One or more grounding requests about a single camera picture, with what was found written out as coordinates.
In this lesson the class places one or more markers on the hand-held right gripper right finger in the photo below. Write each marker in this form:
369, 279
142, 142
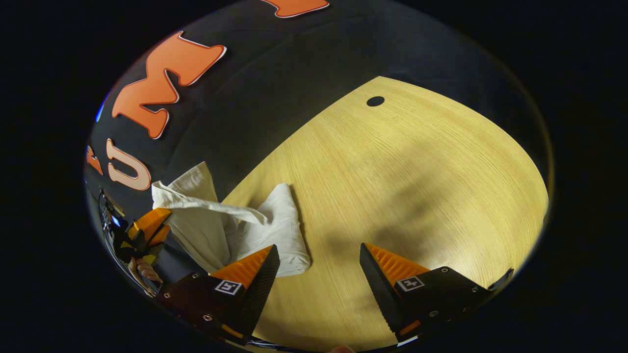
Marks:
380, 294

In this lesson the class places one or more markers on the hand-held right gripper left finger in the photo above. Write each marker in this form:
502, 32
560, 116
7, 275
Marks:
260, 289

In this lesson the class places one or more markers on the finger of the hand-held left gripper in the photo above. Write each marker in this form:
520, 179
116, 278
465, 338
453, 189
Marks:
159, 236
152, 219

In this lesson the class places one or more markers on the white jeans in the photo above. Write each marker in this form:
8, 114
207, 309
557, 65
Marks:
279, 230

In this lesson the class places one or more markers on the black backdrop cloth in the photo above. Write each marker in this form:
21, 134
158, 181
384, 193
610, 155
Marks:
255, 73

